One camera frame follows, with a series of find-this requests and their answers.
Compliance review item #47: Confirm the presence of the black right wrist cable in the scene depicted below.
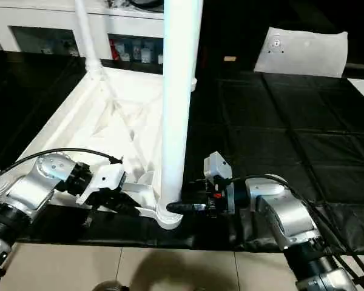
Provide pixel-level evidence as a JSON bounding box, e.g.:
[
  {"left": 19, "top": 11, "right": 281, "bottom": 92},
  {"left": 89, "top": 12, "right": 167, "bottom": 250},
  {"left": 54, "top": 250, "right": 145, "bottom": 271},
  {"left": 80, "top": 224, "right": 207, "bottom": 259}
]
[{"left": 227, "top": 174, "right": 364, "bottom": 283}]

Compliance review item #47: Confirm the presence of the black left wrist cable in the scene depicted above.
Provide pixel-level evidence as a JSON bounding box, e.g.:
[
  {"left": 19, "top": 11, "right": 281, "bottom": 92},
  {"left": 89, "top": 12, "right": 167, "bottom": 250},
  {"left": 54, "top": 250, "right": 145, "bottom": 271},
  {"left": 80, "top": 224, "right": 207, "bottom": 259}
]
[{"left": 0, "top": 147, "right": 124, "bottom": 186}]

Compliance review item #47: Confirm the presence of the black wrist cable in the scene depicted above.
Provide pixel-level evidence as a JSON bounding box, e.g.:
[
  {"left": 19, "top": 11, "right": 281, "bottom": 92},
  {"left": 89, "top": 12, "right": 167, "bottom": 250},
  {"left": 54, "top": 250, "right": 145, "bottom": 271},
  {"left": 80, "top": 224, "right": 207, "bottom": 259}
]
[
  {"left": 0, "top": 147, "right": 124, "bottom": 186},
  {"left": 227, "top": 174, "right": 364, "bottom": 283}
]

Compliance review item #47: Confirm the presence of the black cabinet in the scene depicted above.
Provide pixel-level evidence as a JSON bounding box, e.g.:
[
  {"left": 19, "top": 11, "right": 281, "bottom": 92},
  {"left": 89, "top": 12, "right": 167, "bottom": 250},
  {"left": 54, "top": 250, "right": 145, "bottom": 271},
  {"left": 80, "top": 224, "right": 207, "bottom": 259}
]
[{"left": 200, "top": 0, "right": 269, "bottom": 73}]

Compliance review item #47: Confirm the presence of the white cabinet with glass doors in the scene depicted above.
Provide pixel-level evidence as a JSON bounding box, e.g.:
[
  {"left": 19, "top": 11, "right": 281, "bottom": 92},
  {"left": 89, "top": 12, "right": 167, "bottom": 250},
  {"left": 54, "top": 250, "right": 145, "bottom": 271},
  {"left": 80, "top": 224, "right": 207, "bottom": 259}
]
[{"left": 0, "top": 0, "right": 166, "bottom": 66}]

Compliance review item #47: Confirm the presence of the white plastic table top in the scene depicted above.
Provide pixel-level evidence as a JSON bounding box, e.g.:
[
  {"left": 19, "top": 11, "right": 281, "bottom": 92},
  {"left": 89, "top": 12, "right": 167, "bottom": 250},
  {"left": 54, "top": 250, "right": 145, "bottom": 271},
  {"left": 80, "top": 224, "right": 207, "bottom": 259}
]
[{"left": 0, "top": 66, "right": 198, "bottom": 232}]

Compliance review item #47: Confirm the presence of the black work mat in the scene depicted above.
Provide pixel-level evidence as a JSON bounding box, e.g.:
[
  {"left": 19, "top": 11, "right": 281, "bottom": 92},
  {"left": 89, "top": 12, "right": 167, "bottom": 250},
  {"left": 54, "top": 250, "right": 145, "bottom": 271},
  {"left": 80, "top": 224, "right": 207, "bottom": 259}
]
[{"left": 0, "top": 50, "right": 364, "bottom": 254}]

